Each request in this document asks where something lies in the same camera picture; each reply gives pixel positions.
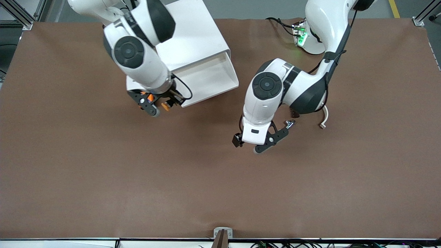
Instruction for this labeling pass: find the grey metal mount bracket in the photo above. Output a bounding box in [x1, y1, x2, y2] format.
[213, 227, 233, 239]

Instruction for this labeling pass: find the black cable bundle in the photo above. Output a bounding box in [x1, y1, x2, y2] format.
[252, 239, 441, 248]

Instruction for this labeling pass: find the white curved plastic bracket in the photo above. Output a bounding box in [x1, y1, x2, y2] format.
[319, 105, 329, 130]

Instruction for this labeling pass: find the orange button enclosure box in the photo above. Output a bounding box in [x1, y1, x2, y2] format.
[138, 92, 155, 110]

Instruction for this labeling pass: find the brown paper table cover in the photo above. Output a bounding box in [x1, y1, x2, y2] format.
[0, 17, 441, 240]

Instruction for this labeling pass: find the white plastic drawer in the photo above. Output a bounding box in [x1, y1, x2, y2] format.
[171, 51, 239, 108]

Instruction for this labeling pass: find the black arm base cable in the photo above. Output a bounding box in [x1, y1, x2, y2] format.
[265, 17, 298, 37]

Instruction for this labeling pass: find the white drawer cabinet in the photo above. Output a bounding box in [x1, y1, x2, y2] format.
[152, 0, 230, 74]

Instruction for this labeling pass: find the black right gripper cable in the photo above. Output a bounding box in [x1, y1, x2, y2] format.
[172, 79, 193, 101]

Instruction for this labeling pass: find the white table edge rail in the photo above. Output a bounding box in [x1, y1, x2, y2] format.
[0, 238, 441, 248]

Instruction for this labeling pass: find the aluminium frame profile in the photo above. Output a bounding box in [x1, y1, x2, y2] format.
[0, 0, 47, 31]
[412, 0, 441, 27]

